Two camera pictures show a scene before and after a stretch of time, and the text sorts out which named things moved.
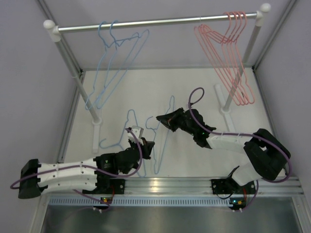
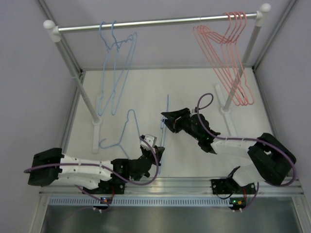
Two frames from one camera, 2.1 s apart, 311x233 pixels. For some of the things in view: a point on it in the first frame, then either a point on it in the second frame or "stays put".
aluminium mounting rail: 268,186 stays put
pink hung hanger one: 223,51 stays put
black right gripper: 176,114 stays put
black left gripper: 146,148 -> 152,152
